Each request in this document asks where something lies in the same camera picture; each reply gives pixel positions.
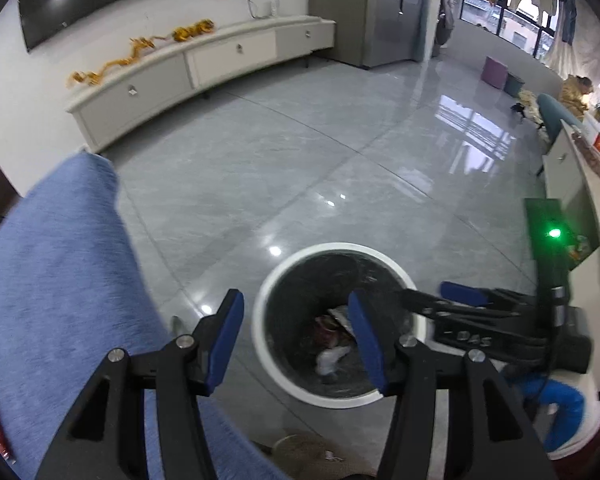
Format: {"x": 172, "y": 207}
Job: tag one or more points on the purple stool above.
{"x": 495, "y": 72}

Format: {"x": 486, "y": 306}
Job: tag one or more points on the green stool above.
{"x": 514, "y": 85}

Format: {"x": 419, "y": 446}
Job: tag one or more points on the red snack wrapper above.
{"x": 325, "y": 330}

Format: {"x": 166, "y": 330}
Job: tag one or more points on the teal chair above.
{"x": 555, "y": 115}

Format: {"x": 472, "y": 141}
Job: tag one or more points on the white television cabinet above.
{"x": 155, "y": 80}

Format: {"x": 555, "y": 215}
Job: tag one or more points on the small white device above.
{"x": 274, "y": 8}

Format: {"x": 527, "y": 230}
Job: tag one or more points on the dark hanging jacket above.
{"x": 446, "y": 25}

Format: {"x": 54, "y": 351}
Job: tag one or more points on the grey refrigerator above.
{"x": 337, "y": 10}

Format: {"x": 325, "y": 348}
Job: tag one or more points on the sheer white curtain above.
{"x": 585, "y": 45}

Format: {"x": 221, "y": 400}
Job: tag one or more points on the white-rimmed round trash bin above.
{"x": 290, "y": 280}

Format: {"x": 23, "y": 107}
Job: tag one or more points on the long golden dragon ornament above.
{"x": 105, "y": 67}

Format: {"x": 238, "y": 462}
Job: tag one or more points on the white crumpled tissue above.
{"x": 330, "y": 360}

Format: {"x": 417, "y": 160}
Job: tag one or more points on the beige slipper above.
{"x": 305, "y": 452}

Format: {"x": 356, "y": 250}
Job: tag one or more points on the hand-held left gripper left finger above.
{"x": 225, "y": 340}

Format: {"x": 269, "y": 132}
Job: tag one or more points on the small golden dragon ornament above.
{"x": 142, "y": 43}

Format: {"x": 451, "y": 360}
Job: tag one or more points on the blue rug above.
{"x": 55, "y": 260}

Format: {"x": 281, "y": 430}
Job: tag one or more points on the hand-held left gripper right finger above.
{"x": 367, "y": 340}

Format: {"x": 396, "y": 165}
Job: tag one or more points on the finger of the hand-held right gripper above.
{"x": 462, "y": 292}
{"x": 422, "y": 302}

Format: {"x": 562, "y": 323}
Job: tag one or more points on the coiled golden dragon ornament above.
{"x": 192, "y": 30}

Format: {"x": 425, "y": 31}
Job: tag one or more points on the person's right hand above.
{"x": 565, "y": 400}

